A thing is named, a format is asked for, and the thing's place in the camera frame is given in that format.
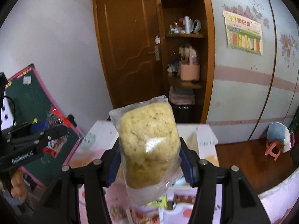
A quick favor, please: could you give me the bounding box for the clear bag of nuts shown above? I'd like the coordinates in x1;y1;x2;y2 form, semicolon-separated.
43;107;71;158

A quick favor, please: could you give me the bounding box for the clear-wrapped yellow rice cake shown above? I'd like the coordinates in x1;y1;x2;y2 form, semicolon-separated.
109;96;182;206

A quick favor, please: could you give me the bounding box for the left hand of person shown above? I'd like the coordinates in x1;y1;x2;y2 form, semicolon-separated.
11;168;27;201

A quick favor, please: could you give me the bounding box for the pink bed sheet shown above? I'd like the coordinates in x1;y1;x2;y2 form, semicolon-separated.
258;168;299;223

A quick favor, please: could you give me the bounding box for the pink plastic stool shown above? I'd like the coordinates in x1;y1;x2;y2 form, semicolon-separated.
265;140;283;161

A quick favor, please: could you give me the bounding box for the green yellow snack packet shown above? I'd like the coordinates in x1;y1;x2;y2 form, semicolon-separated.
146;195;168;209

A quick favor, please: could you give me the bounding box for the white plastic storage bin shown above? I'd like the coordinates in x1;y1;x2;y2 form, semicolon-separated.
109;123;219;192

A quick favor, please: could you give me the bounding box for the blue white cushion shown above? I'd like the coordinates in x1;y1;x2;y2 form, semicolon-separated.
266;122;291;153

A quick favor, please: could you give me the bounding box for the folded cloth stack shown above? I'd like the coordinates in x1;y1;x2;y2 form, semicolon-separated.
169;86;196;105

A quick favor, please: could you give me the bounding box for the pale wardrobe with floral doors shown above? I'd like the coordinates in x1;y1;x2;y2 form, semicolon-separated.
207;0;298;144

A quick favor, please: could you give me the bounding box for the pink basket on shelf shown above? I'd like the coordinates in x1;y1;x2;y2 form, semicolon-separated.
179;46;200;81

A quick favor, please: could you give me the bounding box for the brown wooden door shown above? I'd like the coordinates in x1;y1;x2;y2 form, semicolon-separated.
93;0;164;108

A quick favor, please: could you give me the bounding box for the wooden corner shelf unit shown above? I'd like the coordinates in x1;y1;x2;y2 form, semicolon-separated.
158;0;215;123

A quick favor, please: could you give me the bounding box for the green chalkboard pink frame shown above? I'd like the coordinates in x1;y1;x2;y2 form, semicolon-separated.
6;64;84;188

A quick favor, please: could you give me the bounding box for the colourful paper wall chart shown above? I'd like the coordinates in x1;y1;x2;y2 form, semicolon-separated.
223;10;263;56

